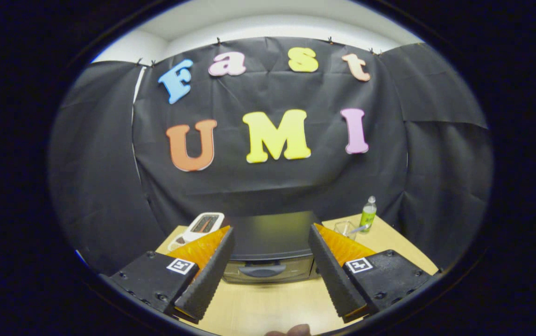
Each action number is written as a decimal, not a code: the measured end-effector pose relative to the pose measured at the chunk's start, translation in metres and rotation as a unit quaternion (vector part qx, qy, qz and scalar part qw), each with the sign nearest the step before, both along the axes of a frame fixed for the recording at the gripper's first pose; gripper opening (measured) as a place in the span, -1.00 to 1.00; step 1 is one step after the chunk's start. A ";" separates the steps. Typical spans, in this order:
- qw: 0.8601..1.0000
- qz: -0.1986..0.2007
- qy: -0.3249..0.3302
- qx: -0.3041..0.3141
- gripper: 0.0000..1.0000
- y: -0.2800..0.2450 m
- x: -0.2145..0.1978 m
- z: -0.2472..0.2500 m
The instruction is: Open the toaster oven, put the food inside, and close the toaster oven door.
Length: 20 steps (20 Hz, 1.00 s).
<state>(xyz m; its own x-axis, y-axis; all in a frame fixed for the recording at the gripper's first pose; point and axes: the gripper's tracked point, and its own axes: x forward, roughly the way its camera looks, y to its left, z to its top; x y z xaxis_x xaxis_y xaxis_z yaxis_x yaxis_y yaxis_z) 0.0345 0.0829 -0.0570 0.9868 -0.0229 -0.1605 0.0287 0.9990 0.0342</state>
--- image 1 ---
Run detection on black toaster oven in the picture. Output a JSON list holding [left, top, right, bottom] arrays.
[[221, 211, 322, 284]]

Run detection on white pop-up toaster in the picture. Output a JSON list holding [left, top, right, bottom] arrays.
[[182, 212, 225, 242]]

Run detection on clear glass cup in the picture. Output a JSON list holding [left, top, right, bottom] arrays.
[[334, 221, 357, 241]]

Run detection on black backdrop cloth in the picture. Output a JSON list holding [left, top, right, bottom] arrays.
[[48, 36, 494, 276]]

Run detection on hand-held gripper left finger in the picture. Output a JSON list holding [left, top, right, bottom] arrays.
[[108, 226, 236, 324]]

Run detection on clear bottle with green label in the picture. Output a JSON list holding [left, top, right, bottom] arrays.
[[360, 196, 377, 234]]

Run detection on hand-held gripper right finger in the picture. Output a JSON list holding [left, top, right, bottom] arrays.
[[308, 223, 433, 323]]

